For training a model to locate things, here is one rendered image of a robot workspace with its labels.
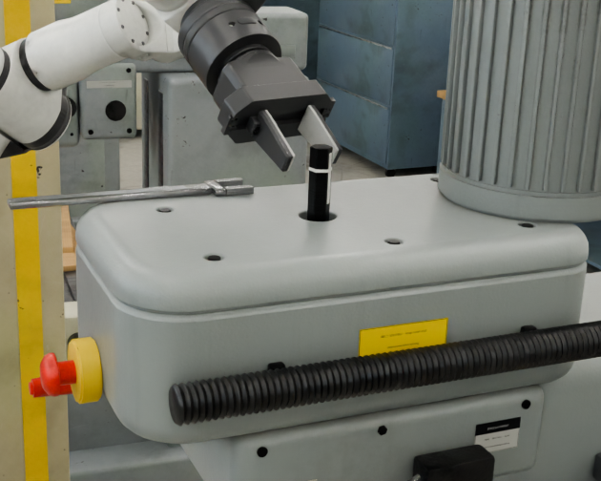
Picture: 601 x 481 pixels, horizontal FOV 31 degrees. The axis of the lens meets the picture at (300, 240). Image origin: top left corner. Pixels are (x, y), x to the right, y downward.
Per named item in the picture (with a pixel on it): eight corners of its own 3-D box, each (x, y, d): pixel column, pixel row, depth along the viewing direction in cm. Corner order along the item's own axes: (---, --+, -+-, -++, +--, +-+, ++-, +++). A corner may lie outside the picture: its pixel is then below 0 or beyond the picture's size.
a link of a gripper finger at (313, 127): (339, 145, 105) (306, 103, 108) (327, 169, 107) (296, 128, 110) (351, 143, 106) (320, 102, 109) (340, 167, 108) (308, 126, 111)
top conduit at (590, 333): (179, 434, 87) (180, 394, 86) (165, 411, 90) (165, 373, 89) (629, 359, 104) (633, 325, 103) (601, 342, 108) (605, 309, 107)
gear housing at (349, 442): (234, 540, 98) (237, 442, 94) (157, 419, 119) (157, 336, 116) (543, 475, 111) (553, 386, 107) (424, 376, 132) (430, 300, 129)
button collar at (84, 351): (82, 415, 98) (80, 354, 96) (68, 387, 103) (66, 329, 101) (103, 411, 99) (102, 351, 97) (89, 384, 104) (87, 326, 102)
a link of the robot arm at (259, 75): (314, 149, 114) (260, 76, 120) (347, 77, 108) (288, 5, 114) (214, 163, 107) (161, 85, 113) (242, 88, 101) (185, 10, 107)
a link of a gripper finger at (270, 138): (286, 176, 104) (256, 133, 107) (298, 151, 102) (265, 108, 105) (273, 177, 103) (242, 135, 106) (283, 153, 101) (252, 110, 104)
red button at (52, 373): (46, 406, 97) (44, 365, 96) (37, 386, 101) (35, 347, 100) (82, 400, 99) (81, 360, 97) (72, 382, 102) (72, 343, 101)
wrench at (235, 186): (11, 214, 102) (11, 205, 101) (5, 202, 105) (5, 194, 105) (253, 194, 111) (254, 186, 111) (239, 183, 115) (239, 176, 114)
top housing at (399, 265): (133, 465, 90) (131, 285, 85) (67, 344, 113) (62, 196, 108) (590, 384, 108) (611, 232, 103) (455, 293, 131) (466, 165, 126)
